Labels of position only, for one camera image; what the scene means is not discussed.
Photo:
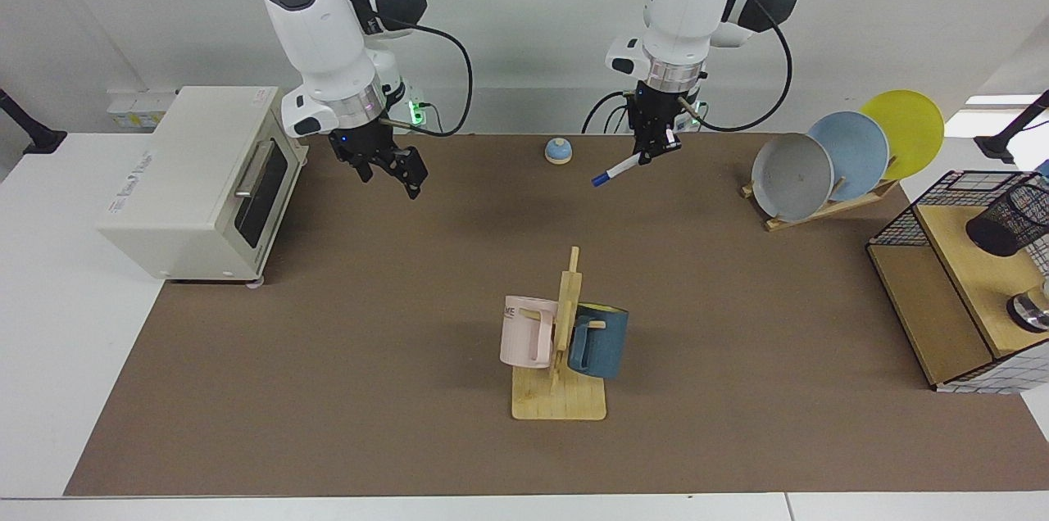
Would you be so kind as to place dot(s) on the blue and white marker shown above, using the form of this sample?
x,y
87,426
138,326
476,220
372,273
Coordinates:
x,y
619,169

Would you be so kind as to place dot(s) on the black mesh pen holder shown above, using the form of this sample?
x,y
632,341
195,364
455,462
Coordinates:
x,y
1012,218

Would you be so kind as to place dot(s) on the small blue round bell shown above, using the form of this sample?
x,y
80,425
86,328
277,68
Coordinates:
x,y
557,148

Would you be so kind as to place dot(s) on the grey plate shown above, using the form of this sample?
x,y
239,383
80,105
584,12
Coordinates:
x,y
791,181

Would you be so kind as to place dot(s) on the pale toaster oven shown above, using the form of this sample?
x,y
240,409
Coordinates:
x,y
188,193

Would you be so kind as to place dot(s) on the dark teal cup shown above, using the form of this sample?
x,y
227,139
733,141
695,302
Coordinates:
x,y
606,345

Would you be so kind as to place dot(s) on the wooden plate rack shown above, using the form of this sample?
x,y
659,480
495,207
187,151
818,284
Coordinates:
x,y
852,200

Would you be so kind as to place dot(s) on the pink cup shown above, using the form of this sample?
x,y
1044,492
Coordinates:
x,y
518,341

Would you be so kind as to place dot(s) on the light blue plate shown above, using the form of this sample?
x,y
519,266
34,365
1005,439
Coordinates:
x,y
860,156

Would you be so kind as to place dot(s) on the brown table cloth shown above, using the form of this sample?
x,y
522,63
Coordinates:
x,y
369,382

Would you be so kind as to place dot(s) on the yellow plate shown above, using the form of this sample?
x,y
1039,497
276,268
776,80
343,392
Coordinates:
x,y
910,128

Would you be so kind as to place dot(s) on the wooden cup stand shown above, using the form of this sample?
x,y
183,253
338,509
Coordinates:
x,y
557,402

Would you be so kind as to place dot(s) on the black metal stand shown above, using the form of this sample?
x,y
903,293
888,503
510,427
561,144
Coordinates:
x,y
33,136
1008,140

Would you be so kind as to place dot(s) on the shiny silver metal lid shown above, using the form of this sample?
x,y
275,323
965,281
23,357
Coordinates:
x,y
1031,312

